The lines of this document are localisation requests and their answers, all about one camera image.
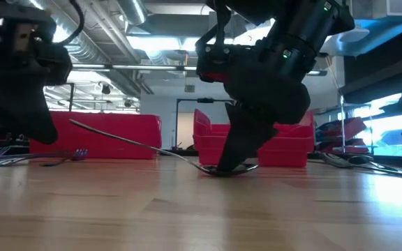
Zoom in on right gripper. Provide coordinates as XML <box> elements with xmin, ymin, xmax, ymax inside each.
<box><xmin>217</xmin><ymin>61</ymin><xmax>312</xmax><ymax>172</ymax></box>

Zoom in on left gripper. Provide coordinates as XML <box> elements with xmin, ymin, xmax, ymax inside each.
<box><xmin>0</xmin><ymin>2</ymin><xmax>59</xmax><ymax>146</ymax></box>

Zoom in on silver spoon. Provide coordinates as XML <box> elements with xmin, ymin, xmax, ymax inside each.
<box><xmin>68</xmin><ymin>119</ymin><xmax>259</xmax><ymax>178</ymax></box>

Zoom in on red plastic bin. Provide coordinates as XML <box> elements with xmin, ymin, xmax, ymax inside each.
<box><xmin>193</xmin><ymin>108</ymin><xmax>258</xmax><ymax>167</ymax></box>
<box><xmin>256</xmin><ymin>111</ymin><xmax>315</xmax><ymax>168</ymax></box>
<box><xmin>29</xmin><ymin>111</ymin><xmax>163</xmax><ymax>160</ymax></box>

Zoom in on metal shelf rack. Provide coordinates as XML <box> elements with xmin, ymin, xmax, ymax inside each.
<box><xmin>338</xmin><ymin>93</ymin><xmax>376</xmax><ymax>154</ymax></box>

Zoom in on stacked red storage bins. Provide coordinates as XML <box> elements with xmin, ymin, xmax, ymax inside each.
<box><xmin>318</xmin><ymin>116</ymin><xmax>371</xmax><ymax>154</ymax></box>

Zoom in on long ceiling light bar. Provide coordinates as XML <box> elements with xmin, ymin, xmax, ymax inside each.
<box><xmin>71</xmin><ymin>63</ymin><xmax>328</xmax><ymax>77</ymax></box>

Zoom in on bright blue window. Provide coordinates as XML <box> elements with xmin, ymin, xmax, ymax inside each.
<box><xmin>352</xmin><ymin>92</ymin><xmax>402</xmax><ymax>157</ymax></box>

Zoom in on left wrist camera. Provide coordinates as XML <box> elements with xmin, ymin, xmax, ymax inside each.
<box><xmin>35</xmin><ymin>44</ymin><xmax>73</xmax><ymax>87</ymax></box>

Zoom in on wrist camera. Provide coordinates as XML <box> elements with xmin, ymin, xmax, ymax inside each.
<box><xmin>195</xmin><ymin>43</ymin><xmax>232</xmax><ymax>84</ymax></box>
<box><xmin>35</xmin><ymin>44</ymin><xmax>73</xmax><ymax>87</ymax></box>

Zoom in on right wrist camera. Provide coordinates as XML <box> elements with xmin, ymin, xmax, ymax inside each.
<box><xmin>195</xmin><ymin>43</ymin><xmax>232</xmax><ymax>84</ymax></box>

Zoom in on silver spiral ceiling duct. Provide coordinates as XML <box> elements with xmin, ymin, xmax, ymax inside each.
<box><xmin>50</xmin><ymin>0</ymin><xmax>153</xmax><ymax>97</ymax></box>

